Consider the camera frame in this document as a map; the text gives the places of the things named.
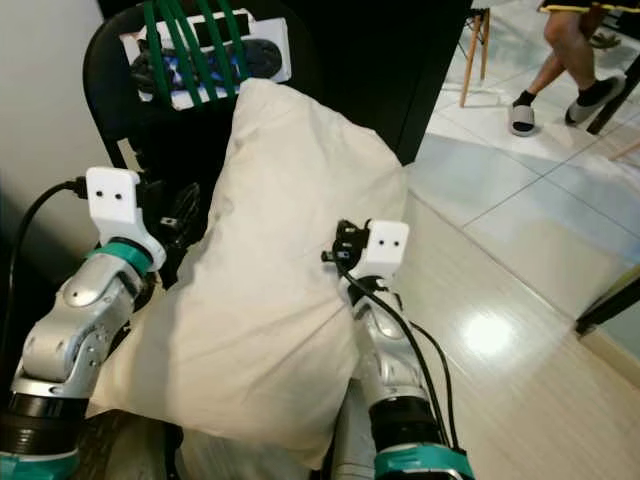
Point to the white pillow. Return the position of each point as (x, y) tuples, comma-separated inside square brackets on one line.
[(260, 260)]

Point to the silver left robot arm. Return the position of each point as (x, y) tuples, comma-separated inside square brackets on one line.
[(80, 320)]

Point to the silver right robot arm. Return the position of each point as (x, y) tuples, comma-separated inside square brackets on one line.
[(390, 370)]

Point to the black chair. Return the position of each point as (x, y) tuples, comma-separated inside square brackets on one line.
[(110, 80)]

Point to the white box with black insert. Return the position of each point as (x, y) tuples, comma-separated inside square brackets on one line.
[(265, 58)]

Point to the dark cabinet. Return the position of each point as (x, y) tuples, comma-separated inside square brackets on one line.
[(380, 60)]

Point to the grey right robot leg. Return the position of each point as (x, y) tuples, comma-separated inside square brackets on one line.
[(352, 440)]

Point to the grey slipper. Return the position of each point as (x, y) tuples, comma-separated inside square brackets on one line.
[(522, 120), (592, 100)]

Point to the wooden stool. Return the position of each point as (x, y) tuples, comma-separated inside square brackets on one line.
[(473, 55)]

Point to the black furniture leg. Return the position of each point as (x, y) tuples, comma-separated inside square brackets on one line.
[(610, 300)]

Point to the seated person legs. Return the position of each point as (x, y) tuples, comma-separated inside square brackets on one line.
[(570, 45)]

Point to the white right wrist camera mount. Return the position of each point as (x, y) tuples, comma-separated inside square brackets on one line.
[(385, 243)]

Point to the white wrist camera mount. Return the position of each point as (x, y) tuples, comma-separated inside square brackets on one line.
[(112, 200), (385, 243)]

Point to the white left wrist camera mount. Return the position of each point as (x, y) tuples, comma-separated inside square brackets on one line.
[(112, 200)]

